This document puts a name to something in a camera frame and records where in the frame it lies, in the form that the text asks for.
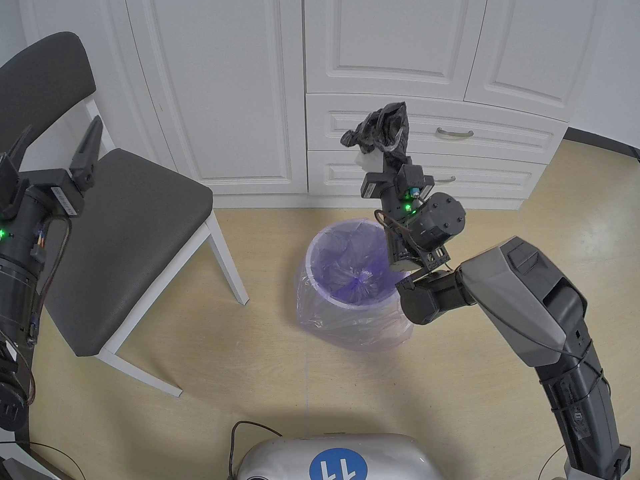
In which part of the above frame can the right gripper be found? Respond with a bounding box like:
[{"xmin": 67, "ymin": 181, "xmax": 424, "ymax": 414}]
[{"xmin": 361, "ymin": 169, "xmax": 417, "ymax": 225}]

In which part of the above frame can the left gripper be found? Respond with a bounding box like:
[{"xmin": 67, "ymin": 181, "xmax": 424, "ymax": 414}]
[{"xmin": 0, "ymin": 116, "xmax": 104, "ymax": 342}]

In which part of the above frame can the white paper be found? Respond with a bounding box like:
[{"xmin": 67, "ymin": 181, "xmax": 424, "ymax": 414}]
[{"xmin": 356, "ymin": 150, "xmax": 383, "ymax": 174}]

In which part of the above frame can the purple plastic bag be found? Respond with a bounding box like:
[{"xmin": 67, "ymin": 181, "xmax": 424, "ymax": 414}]
[{"xmin": 294, "ymin": 219, "xmax": 416, "ymax": 351}]

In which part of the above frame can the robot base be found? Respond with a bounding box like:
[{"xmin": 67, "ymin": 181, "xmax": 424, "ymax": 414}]
[{"xmin": 235, "ymin": 433, "xmax": 446, "ymax": 480}]

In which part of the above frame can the white trash bin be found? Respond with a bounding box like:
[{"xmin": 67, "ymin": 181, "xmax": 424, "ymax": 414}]
[{"xmin": 306, "ymin": 220, "xmax": 416, "ymax": 350}]

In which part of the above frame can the grey and white chair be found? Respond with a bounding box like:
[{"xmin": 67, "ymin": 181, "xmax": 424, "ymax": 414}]
[{"xmin": 0, "ymin": 31, "xmax": 249, "ymax": 398}]

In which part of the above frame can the white wardrobe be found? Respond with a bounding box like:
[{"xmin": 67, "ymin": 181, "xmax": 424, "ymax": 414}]
[{"xmin": 17, "ymin": 0, "xmax": 616, "ymax": 212}]

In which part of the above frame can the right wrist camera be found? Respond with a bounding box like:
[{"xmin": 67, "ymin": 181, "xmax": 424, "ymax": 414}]
[{"xmin": 397, "ymin": 164, "xmax": 435, "ymax": 204}]

